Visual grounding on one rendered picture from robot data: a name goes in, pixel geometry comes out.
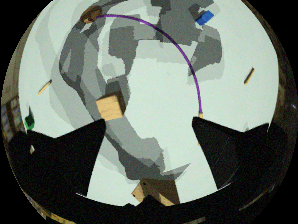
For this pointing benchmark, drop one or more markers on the small blue block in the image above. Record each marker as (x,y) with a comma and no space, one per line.
(204,18)

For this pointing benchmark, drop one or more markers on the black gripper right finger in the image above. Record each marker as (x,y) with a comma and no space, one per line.
(225,148)

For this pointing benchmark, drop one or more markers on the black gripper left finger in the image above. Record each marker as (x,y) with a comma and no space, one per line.
(73,154)

